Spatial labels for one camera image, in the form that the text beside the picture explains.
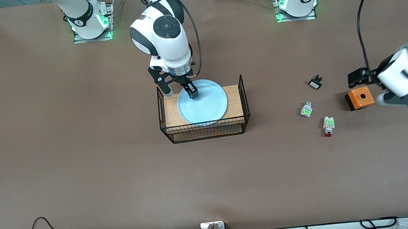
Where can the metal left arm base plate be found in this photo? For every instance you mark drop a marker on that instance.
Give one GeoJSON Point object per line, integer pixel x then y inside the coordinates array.
{"type": "Point", "coordinates": [301, 18]}

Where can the wooden board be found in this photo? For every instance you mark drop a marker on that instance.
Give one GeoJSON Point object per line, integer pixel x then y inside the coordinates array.
{"type": "Point", "coordinates": [170, 112]}

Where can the red push button switch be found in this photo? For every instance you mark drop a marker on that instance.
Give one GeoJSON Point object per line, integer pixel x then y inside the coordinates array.
{"type": "Point", "coordinates": [329, 124]}

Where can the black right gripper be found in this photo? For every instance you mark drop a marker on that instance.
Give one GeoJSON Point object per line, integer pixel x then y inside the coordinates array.
{"type": "Point", "coordinates": [183, 79]}

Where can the green white contact block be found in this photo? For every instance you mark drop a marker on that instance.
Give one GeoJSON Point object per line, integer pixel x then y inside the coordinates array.
{"type": "Point", "coordinates": [306, 110]}

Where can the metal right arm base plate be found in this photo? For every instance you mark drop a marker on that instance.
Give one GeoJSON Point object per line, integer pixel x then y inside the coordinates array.
{"type": "Point", "coordinates": [111, 17]}

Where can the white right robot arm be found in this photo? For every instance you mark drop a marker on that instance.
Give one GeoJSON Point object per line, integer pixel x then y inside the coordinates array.
{"type": "Point", "coordinates": [165, 37]}

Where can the orange button enclosure box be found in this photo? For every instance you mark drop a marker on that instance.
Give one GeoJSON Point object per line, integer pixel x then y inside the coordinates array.
{"type": "Point", "coordinates": [360, 97]}

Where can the light blue round plate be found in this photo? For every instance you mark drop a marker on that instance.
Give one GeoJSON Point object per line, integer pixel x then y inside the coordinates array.
{"type": "Point", "coordinates": [204, 104]}

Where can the small black square button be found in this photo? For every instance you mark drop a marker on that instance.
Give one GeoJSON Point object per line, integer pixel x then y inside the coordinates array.
{"type": "Point", "coordinates": [315, 84]}

